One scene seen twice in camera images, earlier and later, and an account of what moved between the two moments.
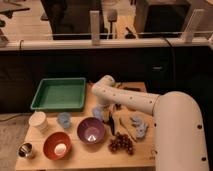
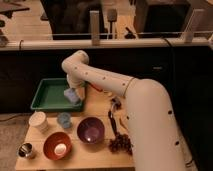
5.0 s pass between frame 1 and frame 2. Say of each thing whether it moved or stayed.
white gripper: moved
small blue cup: stayed
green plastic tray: stayed
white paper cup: stayed
